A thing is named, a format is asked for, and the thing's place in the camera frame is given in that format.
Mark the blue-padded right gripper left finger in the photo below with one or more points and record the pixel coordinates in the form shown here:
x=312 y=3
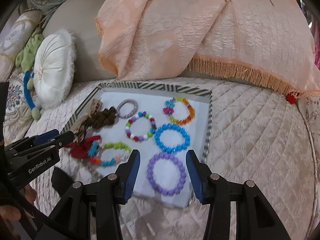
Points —
x=71 y=215

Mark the person's left hand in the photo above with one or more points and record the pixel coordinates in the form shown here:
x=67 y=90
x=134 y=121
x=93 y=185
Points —
x=9 y=209

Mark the striped shallow tray box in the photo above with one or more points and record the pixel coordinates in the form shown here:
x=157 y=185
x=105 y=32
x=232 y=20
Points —
x=163 y=122

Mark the blue plush headband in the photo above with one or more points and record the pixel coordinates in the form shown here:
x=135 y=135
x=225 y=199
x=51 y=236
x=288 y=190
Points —
x=28 y=86

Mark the green plush toy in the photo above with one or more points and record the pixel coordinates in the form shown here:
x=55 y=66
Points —
x=26 y=57

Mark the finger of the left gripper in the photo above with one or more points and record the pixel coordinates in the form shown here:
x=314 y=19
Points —
x=29 y=142
x=60 y=141

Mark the cream bolster pillow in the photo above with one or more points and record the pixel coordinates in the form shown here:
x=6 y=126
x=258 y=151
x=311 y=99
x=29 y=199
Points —
x=16 y=39

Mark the black cloth pouch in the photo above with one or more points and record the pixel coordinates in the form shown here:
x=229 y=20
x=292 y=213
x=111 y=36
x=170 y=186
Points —
x=61 y=181

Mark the peach fringed blanket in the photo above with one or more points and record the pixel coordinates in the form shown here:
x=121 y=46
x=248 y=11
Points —
x=265 y=42

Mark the brown scrunchie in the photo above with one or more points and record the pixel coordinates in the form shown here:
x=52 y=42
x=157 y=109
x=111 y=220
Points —
x=103 y=118

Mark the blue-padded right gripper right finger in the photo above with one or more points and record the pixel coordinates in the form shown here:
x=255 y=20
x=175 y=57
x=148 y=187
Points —
x=255 y=217

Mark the embroidered floral pillow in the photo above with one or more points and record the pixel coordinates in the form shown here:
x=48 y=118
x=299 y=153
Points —
x=18 y=117

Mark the small red tassel knot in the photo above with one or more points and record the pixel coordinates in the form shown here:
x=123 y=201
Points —
x=292 y=97

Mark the leopard print hair bow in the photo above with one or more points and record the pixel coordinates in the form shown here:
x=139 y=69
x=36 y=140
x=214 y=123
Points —
x=81 y=125

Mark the red bow hair clip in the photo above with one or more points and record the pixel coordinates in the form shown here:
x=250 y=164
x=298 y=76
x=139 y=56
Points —
x=79 y=150

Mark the white round satin cushion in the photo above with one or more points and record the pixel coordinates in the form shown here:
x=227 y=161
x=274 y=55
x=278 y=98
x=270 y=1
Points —
x=54 y=68

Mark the quilted cream bedspread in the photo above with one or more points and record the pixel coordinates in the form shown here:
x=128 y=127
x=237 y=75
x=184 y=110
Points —
x=256 y=135

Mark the floral cream bed skirt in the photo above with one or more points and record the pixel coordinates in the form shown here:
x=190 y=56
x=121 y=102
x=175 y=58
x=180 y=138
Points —
x=310 y=110

